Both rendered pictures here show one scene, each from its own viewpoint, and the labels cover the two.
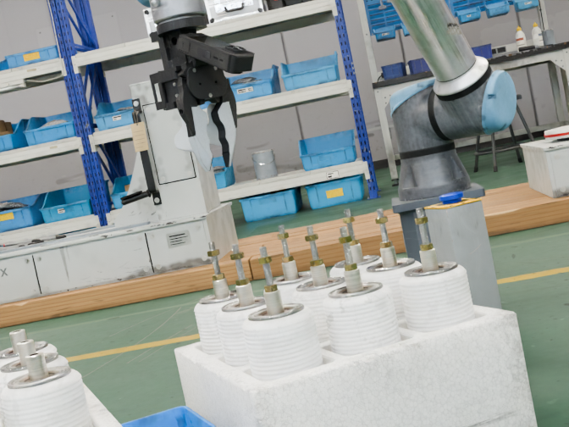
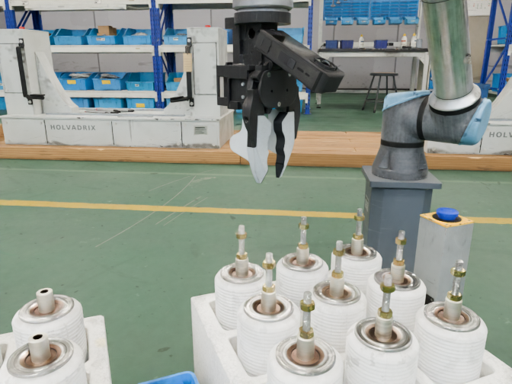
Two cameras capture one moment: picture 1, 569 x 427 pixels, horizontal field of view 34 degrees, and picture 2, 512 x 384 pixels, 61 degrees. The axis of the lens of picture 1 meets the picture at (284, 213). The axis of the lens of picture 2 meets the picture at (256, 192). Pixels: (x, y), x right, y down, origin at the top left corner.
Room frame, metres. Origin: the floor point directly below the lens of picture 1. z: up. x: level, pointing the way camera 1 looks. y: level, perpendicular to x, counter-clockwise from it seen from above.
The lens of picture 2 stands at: (0.73, 0.11, 0.61)
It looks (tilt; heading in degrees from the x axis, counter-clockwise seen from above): 17 degrees down; 359
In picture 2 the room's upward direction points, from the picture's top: straight up
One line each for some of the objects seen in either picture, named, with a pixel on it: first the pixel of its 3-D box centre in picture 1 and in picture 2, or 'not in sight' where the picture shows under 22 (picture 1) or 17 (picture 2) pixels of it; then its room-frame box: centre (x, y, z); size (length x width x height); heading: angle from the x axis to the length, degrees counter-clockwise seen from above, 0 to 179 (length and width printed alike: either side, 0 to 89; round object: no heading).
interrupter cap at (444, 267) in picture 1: (431, 269); (451, 316); (1.27, -0.19, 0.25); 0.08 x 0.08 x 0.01
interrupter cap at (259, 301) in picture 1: (247, 304); (268, 307); (1.30, 0.08, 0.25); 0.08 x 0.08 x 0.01
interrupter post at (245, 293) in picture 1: (245, 296); (268, 299); (1.30, 0.08, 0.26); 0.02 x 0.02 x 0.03
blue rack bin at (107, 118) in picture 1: (129, 112); (183, 36); (6.41, 0.92, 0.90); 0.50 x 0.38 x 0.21; 173
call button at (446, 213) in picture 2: (451, 199); (446, 215); (1.52, -0.28, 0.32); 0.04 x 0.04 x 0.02
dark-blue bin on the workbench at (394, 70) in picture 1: (394, 72); (331, 44); (6.84, -1.01, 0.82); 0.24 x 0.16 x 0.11; 164
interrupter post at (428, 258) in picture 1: (428, 261); (452, 308); (1.27, -0.19, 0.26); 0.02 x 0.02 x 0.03
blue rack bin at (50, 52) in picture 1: (43, 58); not in sight; (6.46, 1.42, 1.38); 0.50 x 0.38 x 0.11; 174
